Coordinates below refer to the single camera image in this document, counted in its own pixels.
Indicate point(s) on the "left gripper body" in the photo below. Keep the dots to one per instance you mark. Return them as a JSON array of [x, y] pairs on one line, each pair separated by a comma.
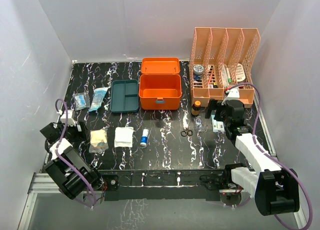
[[73, 134]]

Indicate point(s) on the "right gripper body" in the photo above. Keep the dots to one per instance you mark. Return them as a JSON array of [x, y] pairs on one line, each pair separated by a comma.
[[226, 119]]

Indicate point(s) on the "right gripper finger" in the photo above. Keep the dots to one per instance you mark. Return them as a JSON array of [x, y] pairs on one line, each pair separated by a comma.
[[212, 105], [220, 112]]

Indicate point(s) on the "brown bottle orange cap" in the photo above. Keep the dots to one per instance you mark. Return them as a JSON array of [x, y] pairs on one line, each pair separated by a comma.
[[196, 108]]

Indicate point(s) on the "light blue long packet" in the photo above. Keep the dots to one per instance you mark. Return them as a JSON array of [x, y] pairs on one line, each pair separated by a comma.
[[97, 99]]

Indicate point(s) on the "white gauze pad pack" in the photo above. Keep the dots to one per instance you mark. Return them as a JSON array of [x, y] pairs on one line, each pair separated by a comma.
[[123, 137]]

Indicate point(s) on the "white blue small bottle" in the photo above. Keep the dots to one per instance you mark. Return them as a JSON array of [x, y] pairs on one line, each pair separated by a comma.
[[144, 137]]

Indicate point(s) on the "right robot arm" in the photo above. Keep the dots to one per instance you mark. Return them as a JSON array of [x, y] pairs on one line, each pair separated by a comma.
[[274, 189]]

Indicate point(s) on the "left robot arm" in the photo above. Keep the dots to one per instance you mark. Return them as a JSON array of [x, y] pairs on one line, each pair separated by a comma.
[[71, 173]]

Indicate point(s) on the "orange medicine box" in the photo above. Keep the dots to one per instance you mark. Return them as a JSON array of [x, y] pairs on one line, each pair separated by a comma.
[[160, 85]]

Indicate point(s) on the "white blue sachet packet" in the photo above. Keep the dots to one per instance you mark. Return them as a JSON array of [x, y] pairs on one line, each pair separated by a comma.
[[217, 126]]

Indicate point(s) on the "beige bandage bag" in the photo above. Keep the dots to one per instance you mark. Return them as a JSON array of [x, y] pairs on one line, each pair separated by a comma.
[[98, 141]]

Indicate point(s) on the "clear bag blue items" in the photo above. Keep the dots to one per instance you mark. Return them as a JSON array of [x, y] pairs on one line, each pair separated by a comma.
[[81, 101]]

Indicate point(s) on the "blue round tin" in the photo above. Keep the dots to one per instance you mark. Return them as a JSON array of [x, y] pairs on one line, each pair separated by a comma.
[[198, 69]]

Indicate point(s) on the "white pill blister pack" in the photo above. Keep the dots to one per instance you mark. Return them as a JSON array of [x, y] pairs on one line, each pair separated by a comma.
[[240, 73]]

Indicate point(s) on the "peach desk file organizer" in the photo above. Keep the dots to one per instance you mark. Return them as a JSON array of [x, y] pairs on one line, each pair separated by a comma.
[[219, 50]]

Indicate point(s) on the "teal divided tray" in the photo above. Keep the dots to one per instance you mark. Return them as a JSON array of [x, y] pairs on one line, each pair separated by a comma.
[[124, 96]]

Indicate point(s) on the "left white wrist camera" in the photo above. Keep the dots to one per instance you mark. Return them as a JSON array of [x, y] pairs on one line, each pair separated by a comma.
[[68, 118]]

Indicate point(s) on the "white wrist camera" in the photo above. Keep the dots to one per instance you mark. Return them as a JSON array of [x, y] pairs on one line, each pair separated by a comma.
[[68, 118], [233, 94]]

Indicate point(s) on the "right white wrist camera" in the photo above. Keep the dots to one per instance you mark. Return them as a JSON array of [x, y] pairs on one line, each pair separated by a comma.
[[233, 94]]

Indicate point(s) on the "black handled scissors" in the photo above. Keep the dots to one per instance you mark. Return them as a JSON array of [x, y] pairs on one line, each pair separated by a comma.
[[186, 131]]

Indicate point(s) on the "aluminium frame rail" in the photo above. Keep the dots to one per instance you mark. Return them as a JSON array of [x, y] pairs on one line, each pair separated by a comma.
[[160, 187]]

